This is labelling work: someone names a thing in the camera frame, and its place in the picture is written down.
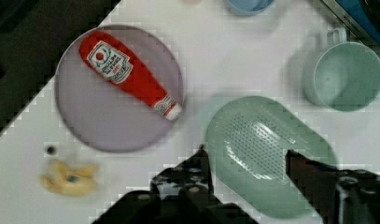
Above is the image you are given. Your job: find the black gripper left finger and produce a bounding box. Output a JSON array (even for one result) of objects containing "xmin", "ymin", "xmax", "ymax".
[{"xmin": 150, "ymin": 145, "xmax": 214, "ymax": 200}]

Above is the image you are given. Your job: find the green plastic cup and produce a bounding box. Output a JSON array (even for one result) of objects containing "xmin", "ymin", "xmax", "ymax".
[{"xmin": 303, "ymin": 27, "xmax": 380, "ymax": 112}]

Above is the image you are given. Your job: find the red ketchup bottle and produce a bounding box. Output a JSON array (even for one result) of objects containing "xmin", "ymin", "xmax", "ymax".
[{"xmin": 78, "ymin": 31, "xmax": 182, "ymax": 120}]

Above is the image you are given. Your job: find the purple plate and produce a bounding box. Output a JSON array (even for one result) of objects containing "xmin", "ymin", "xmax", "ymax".
[{"xmin": 55, "ymin": 24, "xmax": 185, "ymax": 153}]

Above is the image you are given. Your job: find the blue plastic cup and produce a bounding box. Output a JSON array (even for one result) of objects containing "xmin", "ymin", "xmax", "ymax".
[{"xmin": 223, "ymin": 0, "xmax": 275, "ymax": 16}]

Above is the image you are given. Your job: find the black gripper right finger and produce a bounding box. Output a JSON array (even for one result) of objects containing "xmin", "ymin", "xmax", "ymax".
[{"xmin": 285, "ymin": 149, "xmax": 380, "ymax": 224}]

